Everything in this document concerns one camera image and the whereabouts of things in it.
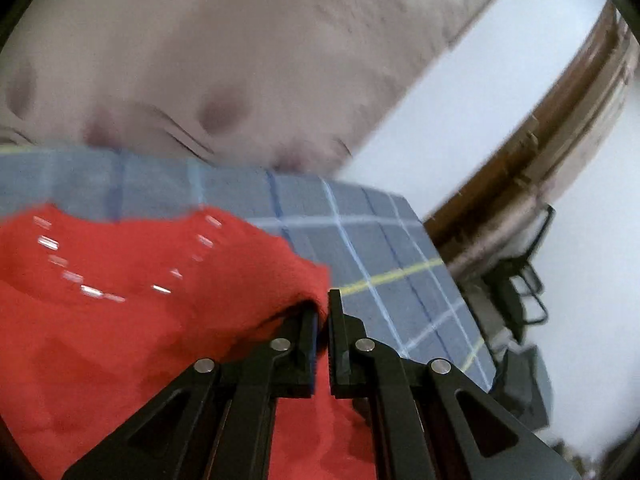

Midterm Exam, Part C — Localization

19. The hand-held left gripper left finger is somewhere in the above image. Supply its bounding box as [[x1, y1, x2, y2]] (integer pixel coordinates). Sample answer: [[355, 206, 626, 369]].
[[62, 306, 320, 480]]

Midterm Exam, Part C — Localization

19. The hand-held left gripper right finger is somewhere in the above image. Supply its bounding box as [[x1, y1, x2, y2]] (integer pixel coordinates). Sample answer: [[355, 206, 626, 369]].
[[327, 289, 582, 480]]

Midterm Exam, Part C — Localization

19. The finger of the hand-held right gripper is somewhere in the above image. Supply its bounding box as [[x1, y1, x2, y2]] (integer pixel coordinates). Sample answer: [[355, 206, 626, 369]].
[[492, 204, 557, 343]]

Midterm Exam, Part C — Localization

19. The red fleece garment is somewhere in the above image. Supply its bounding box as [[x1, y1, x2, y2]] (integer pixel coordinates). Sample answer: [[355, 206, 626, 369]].
[[0, 204, 379, 480]]

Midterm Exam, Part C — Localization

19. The grey plaid bed sheet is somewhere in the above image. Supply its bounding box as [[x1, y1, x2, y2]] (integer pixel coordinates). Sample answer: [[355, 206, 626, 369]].
[[0, 146, 499, 394]]

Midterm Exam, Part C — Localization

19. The beige leaf-print curtain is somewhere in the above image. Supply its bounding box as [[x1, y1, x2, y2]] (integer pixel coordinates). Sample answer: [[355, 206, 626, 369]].
[[0, 0, 532, 177]]

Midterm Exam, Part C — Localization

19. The brown wooden door frame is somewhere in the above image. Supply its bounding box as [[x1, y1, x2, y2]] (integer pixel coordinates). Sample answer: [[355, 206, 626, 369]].
[[422, 5, 640, 281]]

